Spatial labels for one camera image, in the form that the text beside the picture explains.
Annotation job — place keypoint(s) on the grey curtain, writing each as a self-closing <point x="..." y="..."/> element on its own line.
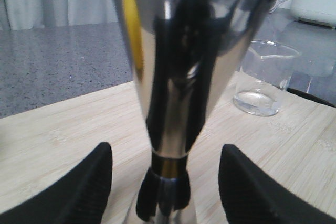
<point x="31" y="14"/>

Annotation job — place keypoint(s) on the wooden cutting board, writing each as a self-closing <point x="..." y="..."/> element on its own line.
<point x="296" y="147"/>

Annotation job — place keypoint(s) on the black board strap handle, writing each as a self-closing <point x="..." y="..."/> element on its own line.
<point x="309" y="97"/>

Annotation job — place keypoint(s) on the steel double jigger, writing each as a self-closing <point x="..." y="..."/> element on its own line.
<point x="182" y="55"/>

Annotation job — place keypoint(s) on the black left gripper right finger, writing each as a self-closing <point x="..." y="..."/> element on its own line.
<point x="249" y="195"/>

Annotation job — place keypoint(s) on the glass measuring beaker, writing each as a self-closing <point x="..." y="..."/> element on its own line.
<point x="264" y="76"/>

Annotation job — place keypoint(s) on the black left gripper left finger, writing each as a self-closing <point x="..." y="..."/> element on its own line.
<point x="78" y="197"/>

